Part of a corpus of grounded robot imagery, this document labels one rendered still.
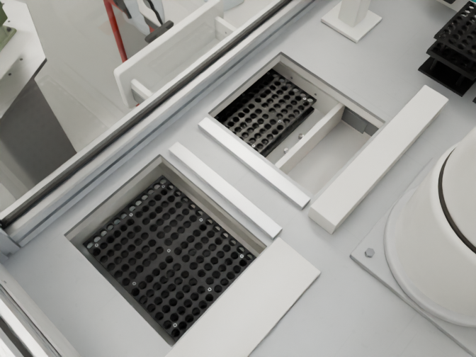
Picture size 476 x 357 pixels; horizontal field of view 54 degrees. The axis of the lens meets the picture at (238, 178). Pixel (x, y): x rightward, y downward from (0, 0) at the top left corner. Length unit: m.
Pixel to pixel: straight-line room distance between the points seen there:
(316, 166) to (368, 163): 0.18
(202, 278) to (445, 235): 0.36
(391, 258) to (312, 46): 0.44
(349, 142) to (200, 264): 0.40
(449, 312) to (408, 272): 0.07
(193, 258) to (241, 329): 0.15
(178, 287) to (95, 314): 0.13
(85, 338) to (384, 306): 0.42
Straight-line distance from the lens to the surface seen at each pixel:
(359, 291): 0.72
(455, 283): 0.64
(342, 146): 0.96
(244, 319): 0.67
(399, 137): 0.81
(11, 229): 0.75
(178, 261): 0.76
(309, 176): 0.91
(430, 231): 0.61
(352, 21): 0.98
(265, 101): 0.91
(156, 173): 0.91
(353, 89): 0.89
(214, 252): 0.76
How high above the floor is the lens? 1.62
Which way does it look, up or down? 61 degrees down
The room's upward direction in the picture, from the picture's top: straight up
